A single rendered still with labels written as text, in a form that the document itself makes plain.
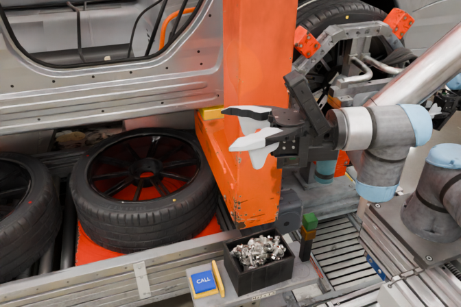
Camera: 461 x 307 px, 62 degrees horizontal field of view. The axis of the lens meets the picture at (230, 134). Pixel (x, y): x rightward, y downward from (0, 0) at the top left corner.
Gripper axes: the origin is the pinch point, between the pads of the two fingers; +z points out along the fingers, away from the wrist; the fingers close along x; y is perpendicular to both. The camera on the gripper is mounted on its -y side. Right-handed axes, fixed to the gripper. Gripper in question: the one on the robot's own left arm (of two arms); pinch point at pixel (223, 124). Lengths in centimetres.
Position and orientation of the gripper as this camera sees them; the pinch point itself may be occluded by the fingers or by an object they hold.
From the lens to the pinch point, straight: 63.8
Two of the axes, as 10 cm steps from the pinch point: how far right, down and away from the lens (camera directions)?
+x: -1.0, -4.3, 9.0
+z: -9.9, 0.6, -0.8
